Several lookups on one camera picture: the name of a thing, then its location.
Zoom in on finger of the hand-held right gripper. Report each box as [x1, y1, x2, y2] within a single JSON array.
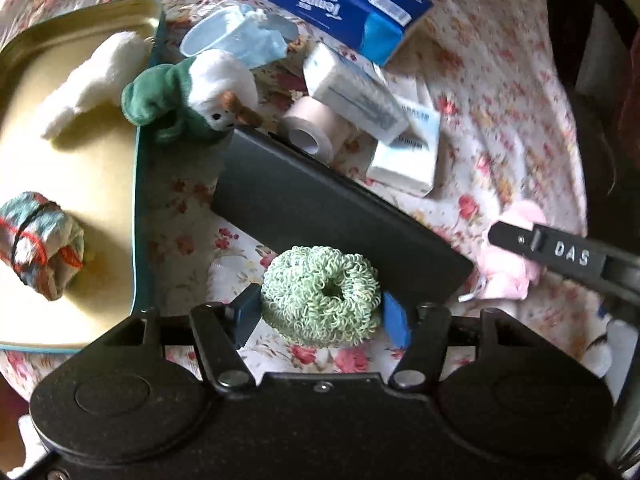
[[487, 221, 640, 306]]

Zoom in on blue face mask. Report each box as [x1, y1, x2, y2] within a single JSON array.
[[224, 2, 302, 69]]

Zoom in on black flat board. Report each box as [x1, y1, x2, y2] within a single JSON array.
[[210, 126, 476, 307]]

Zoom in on green knitted scrunchie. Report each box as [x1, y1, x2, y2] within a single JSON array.
[[261, 246, 384, 347]]

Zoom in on plaid cloth bundle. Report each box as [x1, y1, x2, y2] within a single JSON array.
[[0, 191, 87, 302]]

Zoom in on blue tissue box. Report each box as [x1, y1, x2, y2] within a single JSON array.
[[262, 0, 435, 67]]

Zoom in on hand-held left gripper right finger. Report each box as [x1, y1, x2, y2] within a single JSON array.
[[382, 292, 546, 391]]

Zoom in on white plush toy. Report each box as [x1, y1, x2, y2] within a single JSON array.
[[37, 31, 154, 141]]

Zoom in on beige tape roll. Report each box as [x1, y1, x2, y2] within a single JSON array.
[[280, 96, 359, 157]]

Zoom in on pink cloth with black band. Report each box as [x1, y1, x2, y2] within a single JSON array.
[[472, 200, 549, 302]]

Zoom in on gold metal tin tray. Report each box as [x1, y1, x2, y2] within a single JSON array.
[[0, 0, 167, 352]]

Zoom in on green and white plush duck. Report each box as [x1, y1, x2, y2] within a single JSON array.
[[121, 51, 264, 145]]

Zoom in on clear plastic cup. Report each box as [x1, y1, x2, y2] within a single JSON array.
[[179, 4, 252, 59]]

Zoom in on white tissue pack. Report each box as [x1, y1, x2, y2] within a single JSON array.
[[302, 42, 411, 144], [366, 99, 442, 198]]

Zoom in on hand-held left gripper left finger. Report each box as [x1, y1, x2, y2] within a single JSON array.
[[102, 285, 263, 392]]

